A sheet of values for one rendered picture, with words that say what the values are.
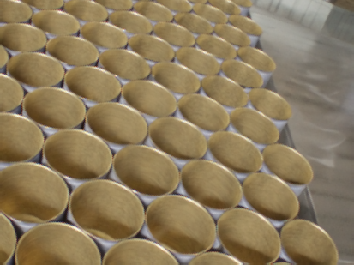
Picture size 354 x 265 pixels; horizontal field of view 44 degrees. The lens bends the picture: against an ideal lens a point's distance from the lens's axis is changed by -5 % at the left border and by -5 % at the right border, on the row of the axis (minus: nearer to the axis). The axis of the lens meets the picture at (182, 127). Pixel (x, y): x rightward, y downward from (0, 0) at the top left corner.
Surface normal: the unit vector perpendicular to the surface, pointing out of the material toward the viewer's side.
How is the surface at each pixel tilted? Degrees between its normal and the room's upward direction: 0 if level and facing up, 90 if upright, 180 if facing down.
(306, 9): 90
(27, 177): 90
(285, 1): 90
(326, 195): 0
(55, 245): 90
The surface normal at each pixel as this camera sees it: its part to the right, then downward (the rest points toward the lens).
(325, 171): 0.29, -0.74
